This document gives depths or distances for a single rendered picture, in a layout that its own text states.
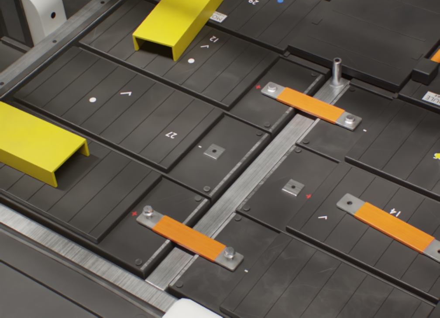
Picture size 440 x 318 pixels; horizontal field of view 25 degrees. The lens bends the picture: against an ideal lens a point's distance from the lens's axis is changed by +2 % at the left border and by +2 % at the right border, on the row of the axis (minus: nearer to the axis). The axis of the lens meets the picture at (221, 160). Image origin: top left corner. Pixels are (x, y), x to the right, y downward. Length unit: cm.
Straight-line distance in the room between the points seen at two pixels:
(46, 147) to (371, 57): 48
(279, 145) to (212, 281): 25
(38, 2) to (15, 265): 66
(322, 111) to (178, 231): 29
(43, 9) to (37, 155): 41
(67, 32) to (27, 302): 61
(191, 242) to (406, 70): 42
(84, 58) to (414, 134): 50
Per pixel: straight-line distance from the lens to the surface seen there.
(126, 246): 126
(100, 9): 163
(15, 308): 109
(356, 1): 157
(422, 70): 143
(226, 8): 158
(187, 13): 152
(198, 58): 149
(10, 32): 177
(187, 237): 125
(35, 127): 138
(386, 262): 121
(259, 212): 128
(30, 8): 169
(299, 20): 154
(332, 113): 139
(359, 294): 118
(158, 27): 150
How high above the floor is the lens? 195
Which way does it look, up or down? 45 degrees down
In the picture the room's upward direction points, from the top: 6 degrees counter-clockwise
